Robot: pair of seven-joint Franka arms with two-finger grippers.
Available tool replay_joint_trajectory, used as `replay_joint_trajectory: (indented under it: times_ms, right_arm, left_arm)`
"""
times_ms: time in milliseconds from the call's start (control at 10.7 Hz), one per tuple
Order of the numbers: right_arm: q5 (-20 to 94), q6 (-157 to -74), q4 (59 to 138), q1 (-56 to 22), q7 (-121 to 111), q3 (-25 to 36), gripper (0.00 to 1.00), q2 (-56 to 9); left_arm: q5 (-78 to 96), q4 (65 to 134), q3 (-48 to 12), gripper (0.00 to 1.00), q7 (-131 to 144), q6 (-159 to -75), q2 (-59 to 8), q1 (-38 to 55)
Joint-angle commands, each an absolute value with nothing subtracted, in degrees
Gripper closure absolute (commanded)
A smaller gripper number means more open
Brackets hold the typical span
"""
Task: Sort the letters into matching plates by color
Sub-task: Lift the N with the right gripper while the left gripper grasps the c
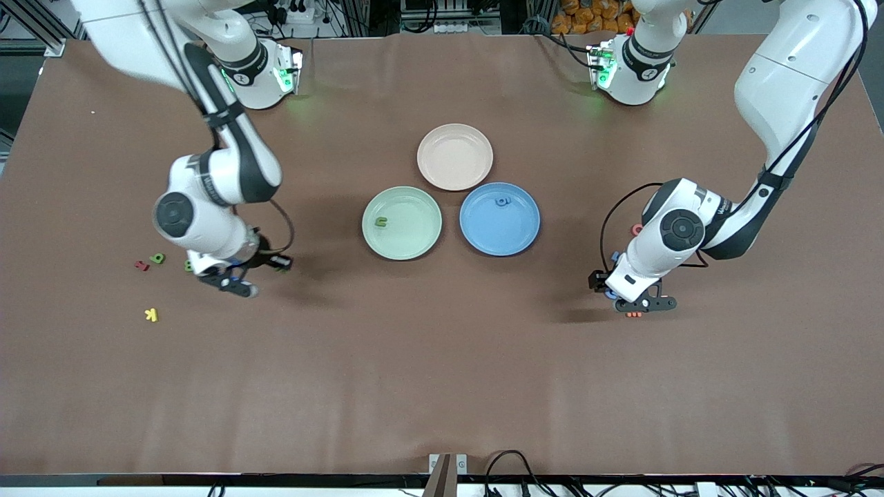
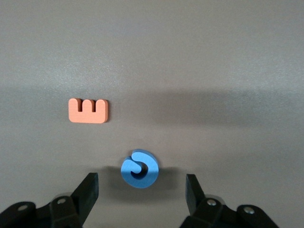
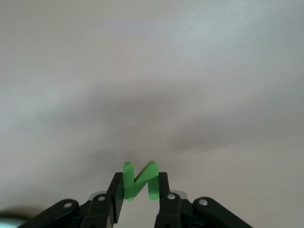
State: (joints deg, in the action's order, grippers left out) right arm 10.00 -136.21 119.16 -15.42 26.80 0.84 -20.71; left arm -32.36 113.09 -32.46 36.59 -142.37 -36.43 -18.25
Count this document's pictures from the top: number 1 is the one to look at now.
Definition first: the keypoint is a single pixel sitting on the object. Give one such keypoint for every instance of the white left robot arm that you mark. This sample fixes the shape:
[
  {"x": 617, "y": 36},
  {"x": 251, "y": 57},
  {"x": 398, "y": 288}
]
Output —
[{"x": 680, "y": 228}]

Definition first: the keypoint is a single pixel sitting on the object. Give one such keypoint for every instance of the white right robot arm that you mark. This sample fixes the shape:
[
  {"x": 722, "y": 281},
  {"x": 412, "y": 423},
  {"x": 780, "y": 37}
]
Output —
[{"x": 228, "y": 179}]

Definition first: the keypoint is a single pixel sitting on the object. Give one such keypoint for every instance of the yellow foam letter K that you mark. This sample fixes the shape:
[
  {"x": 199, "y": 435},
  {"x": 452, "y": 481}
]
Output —
[{"x": 151, "y": 315}]

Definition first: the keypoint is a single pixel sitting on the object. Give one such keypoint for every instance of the blue round plate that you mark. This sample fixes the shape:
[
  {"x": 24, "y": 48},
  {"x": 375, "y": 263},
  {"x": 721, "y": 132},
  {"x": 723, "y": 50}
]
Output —
[{"x": 497, "y": 238}]

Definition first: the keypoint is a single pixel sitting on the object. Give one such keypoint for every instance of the green round plate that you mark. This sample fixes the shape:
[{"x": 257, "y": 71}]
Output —
[{"x": 407, "y": 241}]

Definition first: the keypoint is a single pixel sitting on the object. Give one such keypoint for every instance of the brown table cover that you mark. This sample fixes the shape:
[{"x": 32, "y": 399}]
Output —
[{"x": 442, "y": 359}]

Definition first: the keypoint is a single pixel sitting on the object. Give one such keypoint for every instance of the beige round plate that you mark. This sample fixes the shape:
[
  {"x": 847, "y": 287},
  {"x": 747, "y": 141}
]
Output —
[{"x": 456, "y": 157}]

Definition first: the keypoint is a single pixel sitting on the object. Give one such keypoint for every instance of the black table edge strip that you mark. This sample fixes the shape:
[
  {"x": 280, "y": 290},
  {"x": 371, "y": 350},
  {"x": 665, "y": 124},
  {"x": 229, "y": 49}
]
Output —
[{"x": 207, "y": 480}]

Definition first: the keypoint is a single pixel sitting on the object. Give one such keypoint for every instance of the white power strip with plugs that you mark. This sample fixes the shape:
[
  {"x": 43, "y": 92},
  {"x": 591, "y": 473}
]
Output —
[{"x": 304, "y": 14}]

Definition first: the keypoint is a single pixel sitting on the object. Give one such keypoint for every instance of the orange bags pile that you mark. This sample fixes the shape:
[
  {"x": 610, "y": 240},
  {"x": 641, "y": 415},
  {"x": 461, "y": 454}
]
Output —
[{"x": 587, "y": 17}]

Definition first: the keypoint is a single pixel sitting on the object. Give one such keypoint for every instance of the long white socket strip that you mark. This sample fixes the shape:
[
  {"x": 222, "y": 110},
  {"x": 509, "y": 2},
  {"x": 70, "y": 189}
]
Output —
[{"x": 469, "y": 27}]

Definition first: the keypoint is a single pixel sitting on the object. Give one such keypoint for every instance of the small metal clamp bracket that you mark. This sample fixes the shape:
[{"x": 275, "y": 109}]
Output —
[{"x": 461, "y": 464}]

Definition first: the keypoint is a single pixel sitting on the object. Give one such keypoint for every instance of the brown upright post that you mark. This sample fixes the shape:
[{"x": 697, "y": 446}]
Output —
[{"x": 440, "y": 480}]

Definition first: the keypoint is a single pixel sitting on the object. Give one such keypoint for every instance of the aluminium frame rail with bracket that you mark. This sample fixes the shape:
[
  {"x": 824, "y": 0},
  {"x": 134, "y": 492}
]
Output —
[{"x": 55, "y": 48}]

